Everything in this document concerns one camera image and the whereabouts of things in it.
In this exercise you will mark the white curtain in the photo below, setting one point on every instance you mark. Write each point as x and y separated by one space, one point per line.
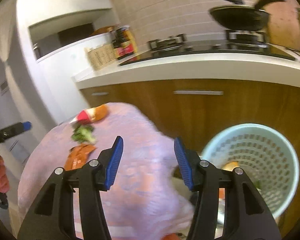
7 24

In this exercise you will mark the teal plastic waste basket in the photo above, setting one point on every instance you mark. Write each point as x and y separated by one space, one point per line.
266 156

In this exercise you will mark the wooden cutting board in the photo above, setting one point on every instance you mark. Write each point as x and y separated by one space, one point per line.
283 27

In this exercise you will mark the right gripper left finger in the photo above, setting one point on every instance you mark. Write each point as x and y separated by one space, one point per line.
51 215

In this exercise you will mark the person's left hand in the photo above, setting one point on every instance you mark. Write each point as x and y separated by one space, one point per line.
4 182

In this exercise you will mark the green leafy vegetable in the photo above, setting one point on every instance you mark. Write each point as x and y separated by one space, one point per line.
83 133

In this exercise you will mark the large sauce bottle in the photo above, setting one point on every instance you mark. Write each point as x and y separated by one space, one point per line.
126 40

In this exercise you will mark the pale peel piece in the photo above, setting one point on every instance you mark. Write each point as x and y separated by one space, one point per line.
230 166

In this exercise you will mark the black gas stove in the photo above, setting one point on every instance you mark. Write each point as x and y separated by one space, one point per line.
246 42

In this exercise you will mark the red white paper cup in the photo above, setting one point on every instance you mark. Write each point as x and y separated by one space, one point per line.
86 116

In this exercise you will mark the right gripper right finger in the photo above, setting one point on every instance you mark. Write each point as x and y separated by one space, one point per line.
246 215

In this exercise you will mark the black wok with lid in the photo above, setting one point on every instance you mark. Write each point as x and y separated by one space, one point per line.
238 16

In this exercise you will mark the dark soy sauce bottle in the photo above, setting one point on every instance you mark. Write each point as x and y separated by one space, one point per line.
119 51

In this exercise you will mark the beige utensil basket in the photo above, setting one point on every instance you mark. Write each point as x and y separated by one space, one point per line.
101 56

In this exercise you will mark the wooden base cabinets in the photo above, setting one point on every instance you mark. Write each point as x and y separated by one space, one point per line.
197 109

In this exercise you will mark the pink floral tablecloth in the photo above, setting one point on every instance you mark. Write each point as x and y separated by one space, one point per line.
142 203

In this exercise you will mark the orange cloth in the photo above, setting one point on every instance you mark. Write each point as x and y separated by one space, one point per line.
78 156

